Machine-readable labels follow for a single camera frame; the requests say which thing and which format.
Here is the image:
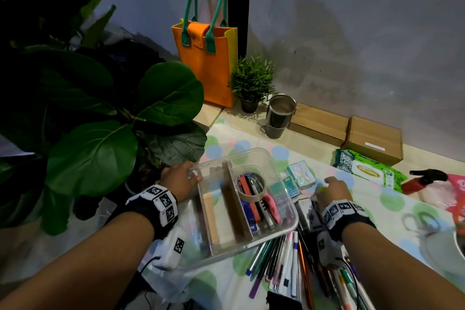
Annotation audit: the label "pink plastic pack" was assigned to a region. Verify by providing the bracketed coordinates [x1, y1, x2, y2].
[418, 174, 465, 227]

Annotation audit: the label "clear plastic organizer box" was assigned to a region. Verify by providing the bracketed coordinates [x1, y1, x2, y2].
[156, 147, 299, 272]

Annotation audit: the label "person's right hand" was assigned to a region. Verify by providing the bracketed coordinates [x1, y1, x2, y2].
[315, 176, 354, 212]

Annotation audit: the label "steel tumbler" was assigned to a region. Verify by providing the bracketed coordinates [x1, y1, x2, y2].
[264, 93, 297, 140]

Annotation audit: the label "marker wristband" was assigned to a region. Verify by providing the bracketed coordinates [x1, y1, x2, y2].
[123, 184, 179, 241]
[321, 199, 377, 243]

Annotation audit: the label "person's left hand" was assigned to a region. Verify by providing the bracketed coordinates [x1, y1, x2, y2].
[158, 160, 203, 203]

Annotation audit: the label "right camera black cable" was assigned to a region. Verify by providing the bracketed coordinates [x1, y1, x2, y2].
[336, 257, 364, 310]

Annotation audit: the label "large leafy plant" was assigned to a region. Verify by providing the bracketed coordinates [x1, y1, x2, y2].
[0, 0, 208, 236]

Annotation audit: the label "red spray bottle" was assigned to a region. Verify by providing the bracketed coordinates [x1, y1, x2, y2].
[401, 169, 449, 196]

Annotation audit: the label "silver black utility knife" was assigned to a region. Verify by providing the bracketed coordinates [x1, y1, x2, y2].
[250, 177, 277, 231]

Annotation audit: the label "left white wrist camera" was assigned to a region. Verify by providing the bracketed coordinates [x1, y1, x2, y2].
[152, 226, 188, 271]

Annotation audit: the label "green wet wipes pack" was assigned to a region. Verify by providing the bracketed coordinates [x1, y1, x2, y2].
[332, 149, 408, 193]

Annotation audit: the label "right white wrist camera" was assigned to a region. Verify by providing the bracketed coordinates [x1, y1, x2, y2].
[316, 230, 348, 270]

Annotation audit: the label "small potted plant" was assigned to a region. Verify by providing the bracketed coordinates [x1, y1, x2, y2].
[229, 54, 277, 114]

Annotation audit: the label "white cup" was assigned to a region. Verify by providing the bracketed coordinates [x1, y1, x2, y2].
[418, 228, 465, 278]

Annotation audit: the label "clear tape roll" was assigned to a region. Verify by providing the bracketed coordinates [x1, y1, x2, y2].
[236, 172, 268, 203]

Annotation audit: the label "blue stapler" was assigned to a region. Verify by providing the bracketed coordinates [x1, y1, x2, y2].
[239, 199, 259, 233]

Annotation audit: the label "left marker wristband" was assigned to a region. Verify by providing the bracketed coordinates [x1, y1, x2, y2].
[123, 184, 179, 241]

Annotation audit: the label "pile of assorted pens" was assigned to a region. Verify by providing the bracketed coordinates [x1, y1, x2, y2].
[245, 226, 377, 310]

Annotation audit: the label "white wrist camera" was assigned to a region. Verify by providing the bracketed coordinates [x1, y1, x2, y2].
[152, 226, 188, 271]
[316, 230, 348, 270]

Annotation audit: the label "flat plain cardboard box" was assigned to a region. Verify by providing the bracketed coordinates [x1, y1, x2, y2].
[287, 103, 349, 148]

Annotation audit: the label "polka dot tablecloth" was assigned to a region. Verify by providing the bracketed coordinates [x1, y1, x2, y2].
[141, 117, 465, 310]

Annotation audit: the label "labelled cardboard box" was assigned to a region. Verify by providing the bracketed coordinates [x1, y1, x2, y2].
[341, 116, 404, 167]

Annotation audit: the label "clear handled scissors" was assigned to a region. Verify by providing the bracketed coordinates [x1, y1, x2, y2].
[401, 211, 436, 234]

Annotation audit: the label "small pink scissors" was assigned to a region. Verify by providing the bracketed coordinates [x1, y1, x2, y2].
[262, 193, 282, 225]

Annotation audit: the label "person's left forearm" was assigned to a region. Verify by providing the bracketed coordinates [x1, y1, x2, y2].
[0, 211, 157, 310]

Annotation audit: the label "white teal small box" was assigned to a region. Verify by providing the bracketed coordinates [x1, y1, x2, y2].
[286, 160, 317, 190]

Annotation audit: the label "camera black cable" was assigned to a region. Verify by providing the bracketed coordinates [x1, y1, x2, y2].
[336, 257, 364, 310]
[120, 256, 162, 310]

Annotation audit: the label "left camera black cable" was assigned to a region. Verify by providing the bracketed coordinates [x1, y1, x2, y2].
[120, 256, 162, 310]

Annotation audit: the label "person's right forearm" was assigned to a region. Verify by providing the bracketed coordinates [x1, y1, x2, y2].
[341, 222, 465, 310]

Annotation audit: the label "orange felt bag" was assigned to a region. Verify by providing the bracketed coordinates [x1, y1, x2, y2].
[171, 0, 239, 109]

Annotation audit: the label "right marker wristband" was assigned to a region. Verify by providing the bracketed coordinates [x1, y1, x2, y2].
[321, 199, 377, 243]

